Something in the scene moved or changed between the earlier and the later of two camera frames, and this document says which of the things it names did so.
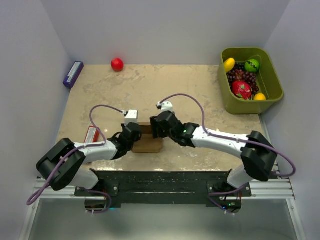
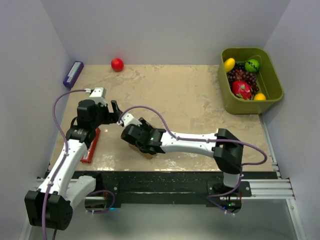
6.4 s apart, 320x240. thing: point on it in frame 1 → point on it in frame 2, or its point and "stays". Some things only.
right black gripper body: (162, 132) → (145, 125)
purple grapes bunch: (239, 73) stays
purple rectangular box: (73, 74) stays
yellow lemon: (229, 64) stays
